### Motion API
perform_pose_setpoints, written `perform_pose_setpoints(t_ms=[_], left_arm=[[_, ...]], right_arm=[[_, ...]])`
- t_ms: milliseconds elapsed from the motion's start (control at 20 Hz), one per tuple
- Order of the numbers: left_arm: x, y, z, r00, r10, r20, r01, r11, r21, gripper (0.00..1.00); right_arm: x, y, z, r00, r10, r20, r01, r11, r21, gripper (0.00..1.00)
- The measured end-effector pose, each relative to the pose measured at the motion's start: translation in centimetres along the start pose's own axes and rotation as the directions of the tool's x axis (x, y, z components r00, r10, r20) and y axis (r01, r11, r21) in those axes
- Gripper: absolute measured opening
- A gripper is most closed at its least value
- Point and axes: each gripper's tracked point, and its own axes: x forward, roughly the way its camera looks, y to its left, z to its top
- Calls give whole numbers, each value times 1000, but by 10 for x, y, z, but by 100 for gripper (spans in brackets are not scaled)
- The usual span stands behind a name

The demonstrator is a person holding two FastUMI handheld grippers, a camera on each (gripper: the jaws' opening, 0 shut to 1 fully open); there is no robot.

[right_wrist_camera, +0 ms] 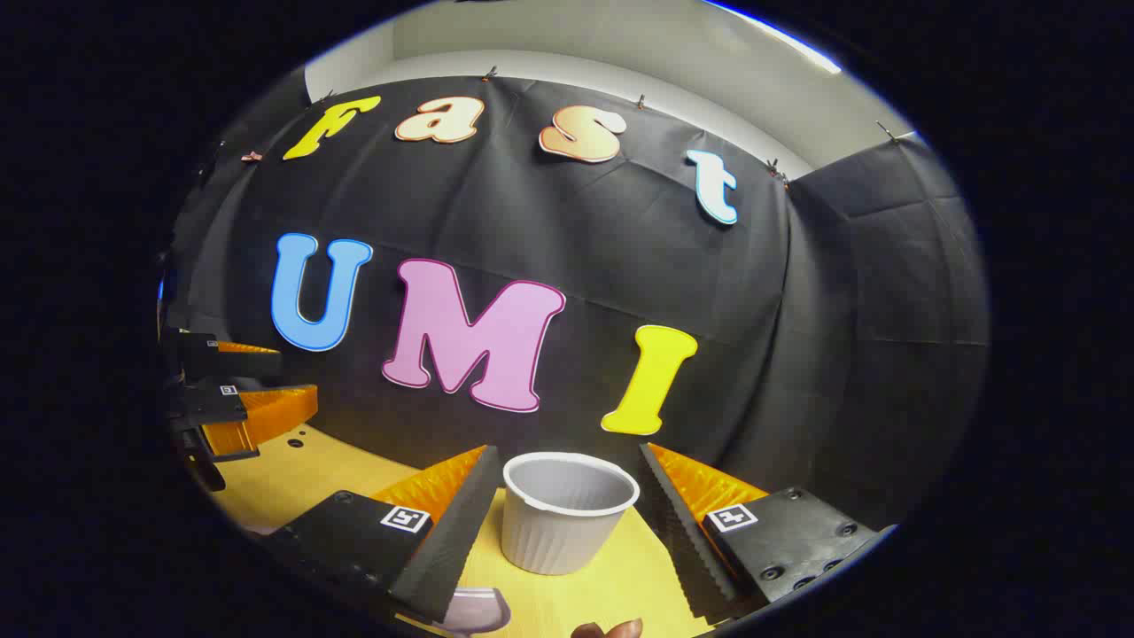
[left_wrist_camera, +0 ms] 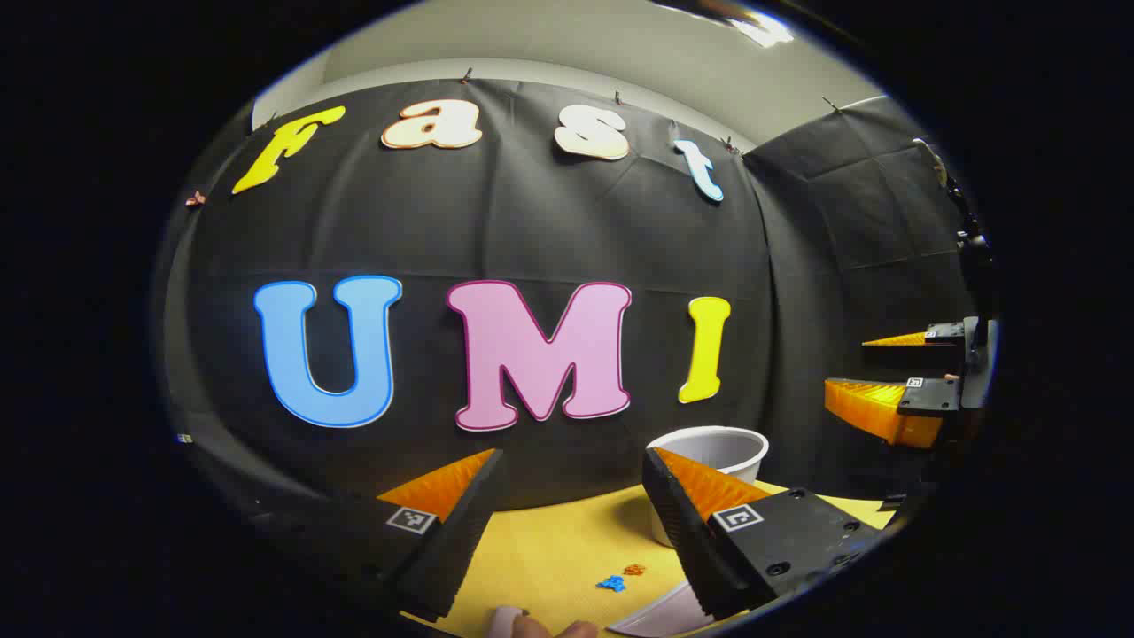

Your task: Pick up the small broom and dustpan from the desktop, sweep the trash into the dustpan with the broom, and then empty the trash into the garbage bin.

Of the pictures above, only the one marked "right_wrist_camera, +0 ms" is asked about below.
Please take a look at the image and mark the small pink dustpan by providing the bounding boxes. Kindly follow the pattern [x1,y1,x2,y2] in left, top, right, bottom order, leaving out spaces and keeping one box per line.
[440,587,512,635]

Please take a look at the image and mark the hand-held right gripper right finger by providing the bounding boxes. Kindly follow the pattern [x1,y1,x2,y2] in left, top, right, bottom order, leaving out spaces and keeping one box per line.
[638,441,897,624]

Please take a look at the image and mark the yellow wooden desktop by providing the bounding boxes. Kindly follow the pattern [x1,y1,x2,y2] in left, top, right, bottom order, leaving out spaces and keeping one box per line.
[213,424,714,638]

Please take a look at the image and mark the black backdrop cloth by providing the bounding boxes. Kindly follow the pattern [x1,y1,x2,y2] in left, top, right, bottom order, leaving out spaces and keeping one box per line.
[164,75,989,533]

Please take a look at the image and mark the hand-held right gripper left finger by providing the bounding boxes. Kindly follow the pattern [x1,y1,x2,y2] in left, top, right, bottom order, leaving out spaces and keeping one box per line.
[264,445,504,624]

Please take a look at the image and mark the white ribbed garbage bin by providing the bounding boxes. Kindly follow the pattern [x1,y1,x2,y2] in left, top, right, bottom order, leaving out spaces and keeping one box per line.
[502,452,641,577]

